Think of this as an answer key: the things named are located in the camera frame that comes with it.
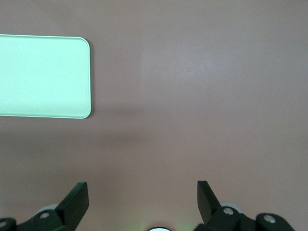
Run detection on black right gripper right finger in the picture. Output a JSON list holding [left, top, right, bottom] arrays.
[[192, 180, 259, 231]]

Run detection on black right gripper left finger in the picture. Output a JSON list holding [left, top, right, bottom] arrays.
[[16, 182, 90, 231]]

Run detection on brown table mat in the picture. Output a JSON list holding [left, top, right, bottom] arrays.
[[0, 0, 308, 231]]

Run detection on light green rectangular tray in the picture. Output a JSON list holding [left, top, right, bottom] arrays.
[[0, 34, 92, 120]]

